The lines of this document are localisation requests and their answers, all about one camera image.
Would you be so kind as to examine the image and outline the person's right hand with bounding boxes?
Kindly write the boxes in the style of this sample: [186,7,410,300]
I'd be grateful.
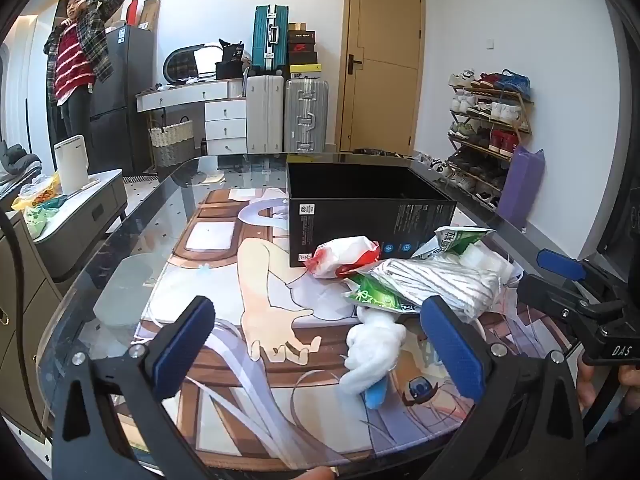
[576,355,640,416]

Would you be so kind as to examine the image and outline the wooden shoe rack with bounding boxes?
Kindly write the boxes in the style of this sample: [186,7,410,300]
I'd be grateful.
[446,72,534,207]

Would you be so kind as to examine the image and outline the oval mirror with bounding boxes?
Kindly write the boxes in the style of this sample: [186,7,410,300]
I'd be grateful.
[164,42,224,84]

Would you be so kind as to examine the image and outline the white dresser with drawers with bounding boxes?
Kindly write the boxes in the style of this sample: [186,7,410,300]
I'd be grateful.
[136,79,248,157]

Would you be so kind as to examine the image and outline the dark cloth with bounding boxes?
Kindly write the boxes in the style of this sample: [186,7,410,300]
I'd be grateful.
[0,142,44,187]

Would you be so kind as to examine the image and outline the black bag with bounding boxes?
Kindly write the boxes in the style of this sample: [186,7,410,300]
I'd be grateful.
[215,39,247,80]

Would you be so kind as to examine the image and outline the black cardboard box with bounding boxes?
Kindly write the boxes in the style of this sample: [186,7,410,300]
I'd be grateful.
[286,154,458,269]

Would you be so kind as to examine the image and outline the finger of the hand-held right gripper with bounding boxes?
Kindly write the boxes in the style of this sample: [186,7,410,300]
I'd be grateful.
[519,274,608,333]
[536,248,623,293]

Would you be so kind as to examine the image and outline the tan wooden door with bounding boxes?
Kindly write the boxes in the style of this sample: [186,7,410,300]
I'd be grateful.
[340,0,426,154]

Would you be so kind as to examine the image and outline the stack of shoe boxes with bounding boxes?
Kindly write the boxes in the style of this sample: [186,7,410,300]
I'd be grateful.
[287,22,321,80]

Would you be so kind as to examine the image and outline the red and white packet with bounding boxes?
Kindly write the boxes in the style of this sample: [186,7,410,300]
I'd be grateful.
[306,235,382,280]

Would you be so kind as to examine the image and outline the printed table mat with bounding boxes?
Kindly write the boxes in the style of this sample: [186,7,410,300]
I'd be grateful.
[134,187,576,468]

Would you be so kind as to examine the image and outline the grey cabinet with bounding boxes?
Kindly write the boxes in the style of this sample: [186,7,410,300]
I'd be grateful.
[0,209,67,443]

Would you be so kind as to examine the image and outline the group of assorted shoes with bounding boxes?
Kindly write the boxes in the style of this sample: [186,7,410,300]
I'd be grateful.
[415,67,532,209]

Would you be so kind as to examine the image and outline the wicker basket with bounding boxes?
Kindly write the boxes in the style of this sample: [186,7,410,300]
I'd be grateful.
[148,117,196,169]

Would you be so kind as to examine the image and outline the yellow plastic bag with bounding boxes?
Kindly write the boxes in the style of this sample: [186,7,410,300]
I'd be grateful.
[11,172,64,212]

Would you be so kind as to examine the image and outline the teal suitcase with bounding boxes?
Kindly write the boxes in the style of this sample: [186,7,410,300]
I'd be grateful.
[251,5,290,74]

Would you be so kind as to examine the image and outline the dark grey fridge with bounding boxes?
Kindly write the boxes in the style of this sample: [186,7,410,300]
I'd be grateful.
[89,24,156,179]

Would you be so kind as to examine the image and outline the silver suitcase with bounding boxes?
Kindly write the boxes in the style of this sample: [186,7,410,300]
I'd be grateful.
[284,78,329,154]

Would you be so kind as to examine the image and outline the cardboard boxes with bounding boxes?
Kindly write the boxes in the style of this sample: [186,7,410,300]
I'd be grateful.
[127,0,162,30]

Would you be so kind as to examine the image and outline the bagged white rope bundle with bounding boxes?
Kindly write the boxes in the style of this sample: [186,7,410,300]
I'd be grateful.
[369,257,523,324]

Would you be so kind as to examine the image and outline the green and white packet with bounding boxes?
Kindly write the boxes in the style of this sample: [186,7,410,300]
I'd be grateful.
[412,225,497,261]
[344,272,426,315]

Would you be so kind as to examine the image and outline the white suitcase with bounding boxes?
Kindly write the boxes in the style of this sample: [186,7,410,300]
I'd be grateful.
[245,74,287,154]

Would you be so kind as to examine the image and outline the green plastic bag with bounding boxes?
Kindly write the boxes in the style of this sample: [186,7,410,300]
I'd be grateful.
[23,195,69,239]

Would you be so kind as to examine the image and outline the purple bag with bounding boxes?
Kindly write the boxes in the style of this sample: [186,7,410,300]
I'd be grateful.
[497,145,545,231]

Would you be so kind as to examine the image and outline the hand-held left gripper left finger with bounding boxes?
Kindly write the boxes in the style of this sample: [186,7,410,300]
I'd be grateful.
[50,296,217,480]

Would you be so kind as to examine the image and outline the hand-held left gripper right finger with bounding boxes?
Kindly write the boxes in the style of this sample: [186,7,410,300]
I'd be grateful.
[420,295,587,480]

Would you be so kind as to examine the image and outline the white and blue plush toy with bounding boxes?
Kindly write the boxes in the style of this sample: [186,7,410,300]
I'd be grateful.
[340,305,410,409]

